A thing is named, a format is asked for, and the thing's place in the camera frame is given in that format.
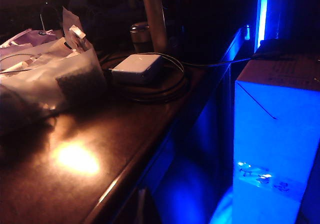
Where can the brown cardboard box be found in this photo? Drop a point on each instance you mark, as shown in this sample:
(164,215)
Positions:
(272,134)

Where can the translucent plastic storage box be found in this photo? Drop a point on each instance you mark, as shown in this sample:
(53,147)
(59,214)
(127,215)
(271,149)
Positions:
(45,84)

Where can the white square power adapter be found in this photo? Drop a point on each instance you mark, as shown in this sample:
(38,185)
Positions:
(136,67)

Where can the small round metal can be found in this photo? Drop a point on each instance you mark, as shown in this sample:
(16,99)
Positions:
(140,37)

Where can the tall brown metal thermos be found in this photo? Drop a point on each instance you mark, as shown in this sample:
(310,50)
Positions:
(155,21)

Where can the white plug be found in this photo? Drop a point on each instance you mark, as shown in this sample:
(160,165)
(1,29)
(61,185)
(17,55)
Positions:
(77,32)

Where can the blue light strip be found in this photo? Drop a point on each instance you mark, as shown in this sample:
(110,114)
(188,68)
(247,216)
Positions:
(261,16)

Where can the purple white plastic bag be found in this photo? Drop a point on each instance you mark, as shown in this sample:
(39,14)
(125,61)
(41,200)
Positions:
(30,37)

